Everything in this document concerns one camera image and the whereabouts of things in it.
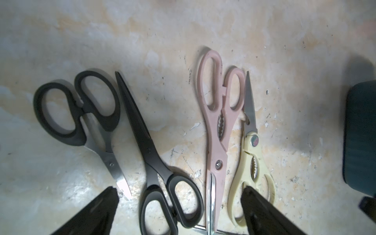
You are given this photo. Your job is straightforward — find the all black scissors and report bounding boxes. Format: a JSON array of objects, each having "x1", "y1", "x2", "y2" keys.
[{"x1": 115, "y1": 71, "x2": 204, "y2": 235}]

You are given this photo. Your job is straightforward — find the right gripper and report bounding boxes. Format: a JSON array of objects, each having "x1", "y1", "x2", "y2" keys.
[{"x1": 358, "y1": 196, "x2": 376, "y2": 223}]

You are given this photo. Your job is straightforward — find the pink kitchen scissors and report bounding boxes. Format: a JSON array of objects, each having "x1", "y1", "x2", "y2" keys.
[{"x1": 197, "y1": 50, "x2": 246, "y2": 235}]

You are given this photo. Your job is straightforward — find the cream kitchen scissors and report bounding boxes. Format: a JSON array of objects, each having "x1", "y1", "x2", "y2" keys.
[{"x1": 228, "y1": 72, "x2": 276, "y2": 227}]

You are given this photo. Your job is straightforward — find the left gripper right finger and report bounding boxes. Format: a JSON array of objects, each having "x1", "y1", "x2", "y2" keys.
[{"x1": 241, "y1": 186, "x2": 304, "y2": 235}]

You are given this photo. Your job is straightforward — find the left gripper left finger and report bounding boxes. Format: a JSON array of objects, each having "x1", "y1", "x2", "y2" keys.
[{"x1": 53, "y1": 187, "x2": 119, "y2": 235}]

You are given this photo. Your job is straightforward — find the teal storage box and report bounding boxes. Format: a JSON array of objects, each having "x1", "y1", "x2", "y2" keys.
[{"x1": 343, "y1": 80, "x2": 376, "y2": 197}]

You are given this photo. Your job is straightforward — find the grey handled steel scissors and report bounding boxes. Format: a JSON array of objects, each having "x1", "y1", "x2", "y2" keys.
[{"x1": 33, "y1": 70, "x2": 132, "y2": 200}]

